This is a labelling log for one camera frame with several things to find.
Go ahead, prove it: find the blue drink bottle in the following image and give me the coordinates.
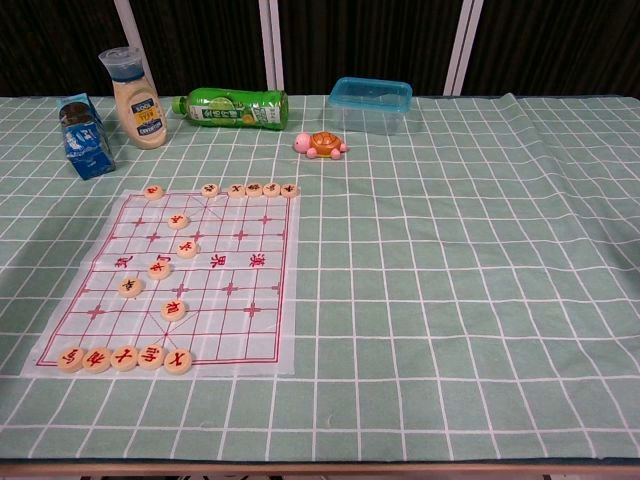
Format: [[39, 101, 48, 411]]
[[55, 93, 117, 181]]

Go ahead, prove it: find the green checked tablecloth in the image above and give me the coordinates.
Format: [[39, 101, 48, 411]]
[[0, 92, 640, 464]]

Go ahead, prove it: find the white red-lined chess board sheet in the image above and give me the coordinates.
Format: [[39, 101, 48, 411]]
[[19, 188, 304, 379]]

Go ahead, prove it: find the green plastic drink bottle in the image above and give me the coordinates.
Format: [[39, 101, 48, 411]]
[[171, 87, 290, 131]]

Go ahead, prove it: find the white partition frame post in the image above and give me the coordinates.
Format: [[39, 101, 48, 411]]
[[112, 0, 151, 96], [258, 0, 285, 95], [443, 0, 485, 96]]

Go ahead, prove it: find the clear blue-rimmed plastic container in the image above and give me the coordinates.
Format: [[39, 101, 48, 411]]
[[327, 76, 414, 137]]

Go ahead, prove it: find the pink orange turtle toy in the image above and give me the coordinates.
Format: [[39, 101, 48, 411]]
[[293, 130, 350, 161]]

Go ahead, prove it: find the cream mayonnaise squeeze bottle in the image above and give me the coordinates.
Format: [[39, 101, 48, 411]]
[[97, 46, 169, 150]]

